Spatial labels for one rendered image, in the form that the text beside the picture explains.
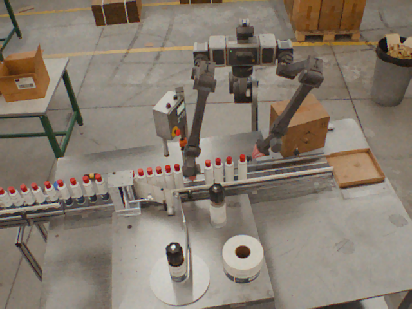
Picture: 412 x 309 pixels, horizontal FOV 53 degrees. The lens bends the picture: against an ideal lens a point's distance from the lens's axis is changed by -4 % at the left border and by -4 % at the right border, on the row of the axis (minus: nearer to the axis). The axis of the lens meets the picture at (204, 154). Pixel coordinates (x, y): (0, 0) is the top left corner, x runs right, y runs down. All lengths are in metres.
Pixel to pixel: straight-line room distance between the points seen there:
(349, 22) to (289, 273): 3.95
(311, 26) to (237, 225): 3.63
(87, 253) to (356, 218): 1.54
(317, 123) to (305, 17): 2.94
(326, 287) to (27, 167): 3.06
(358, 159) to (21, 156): 3.15
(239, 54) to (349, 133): 1.01
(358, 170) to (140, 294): 1.54
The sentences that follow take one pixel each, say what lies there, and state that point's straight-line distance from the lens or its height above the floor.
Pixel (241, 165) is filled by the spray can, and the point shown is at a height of 1.03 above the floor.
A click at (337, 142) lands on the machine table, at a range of 3.00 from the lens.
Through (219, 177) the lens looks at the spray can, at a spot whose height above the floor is 0.96.
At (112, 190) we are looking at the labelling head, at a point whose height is 1.12.
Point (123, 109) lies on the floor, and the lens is 4.67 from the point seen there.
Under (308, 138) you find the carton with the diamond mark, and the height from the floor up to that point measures 0.97.
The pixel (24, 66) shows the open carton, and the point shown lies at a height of 0.94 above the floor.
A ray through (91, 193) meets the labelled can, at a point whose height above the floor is 0.97.
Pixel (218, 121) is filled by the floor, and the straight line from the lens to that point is 4.35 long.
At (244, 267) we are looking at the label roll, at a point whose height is 1.02.
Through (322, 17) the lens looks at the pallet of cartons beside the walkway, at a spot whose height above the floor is 0.32.
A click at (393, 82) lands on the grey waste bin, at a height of 0.32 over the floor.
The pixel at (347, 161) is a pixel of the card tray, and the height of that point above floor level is 0.83.
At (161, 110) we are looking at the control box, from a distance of 2.20.
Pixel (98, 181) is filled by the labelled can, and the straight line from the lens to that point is 2.51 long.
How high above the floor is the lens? 2.86
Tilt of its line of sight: 45 degrees down
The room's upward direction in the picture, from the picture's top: 5 degrees counter-clockwise
